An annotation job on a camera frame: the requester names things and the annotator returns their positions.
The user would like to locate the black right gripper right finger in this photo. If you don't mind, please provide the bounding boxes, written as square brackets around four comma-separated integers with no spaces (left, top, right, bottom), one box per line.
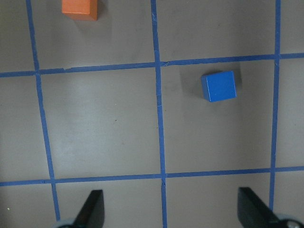
[237,187,284,228]

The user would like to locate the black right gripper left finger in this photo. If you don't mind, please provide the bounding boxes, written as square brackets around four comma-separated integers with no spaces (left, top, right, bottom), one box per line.
[72,190,105,228]

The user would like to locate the blue wooden block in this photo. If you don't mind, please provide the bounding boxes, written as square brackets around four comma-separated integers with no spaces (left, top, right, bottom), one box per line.
[201,71,237,103]

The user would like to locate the orange wooden block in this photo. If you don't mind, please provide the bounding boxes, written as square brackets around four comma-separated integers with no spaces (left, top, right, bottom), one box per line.
[61,0,98,21]

